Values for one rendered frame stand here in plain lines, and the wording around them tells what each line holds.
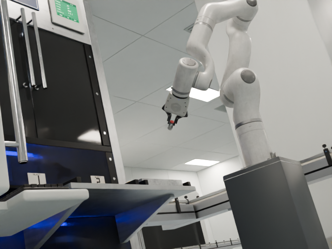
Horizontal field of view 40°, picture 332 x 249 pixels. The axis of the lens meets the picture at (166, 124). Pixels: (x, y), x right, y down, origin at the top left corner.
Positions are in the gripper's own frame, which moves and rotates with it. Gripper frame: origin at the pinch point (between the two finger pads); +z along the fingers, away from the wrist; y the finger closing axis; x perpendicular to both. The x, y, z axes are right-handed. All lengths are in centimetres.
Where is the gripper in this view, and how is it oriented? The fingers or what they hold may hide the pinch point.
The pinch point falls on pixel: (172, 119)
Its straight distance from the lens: 210.4
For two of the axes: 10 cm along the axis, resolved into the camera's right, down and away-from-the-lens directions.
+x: 2.3, -5.7, 7.9
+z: -2.1, 7.6, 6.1
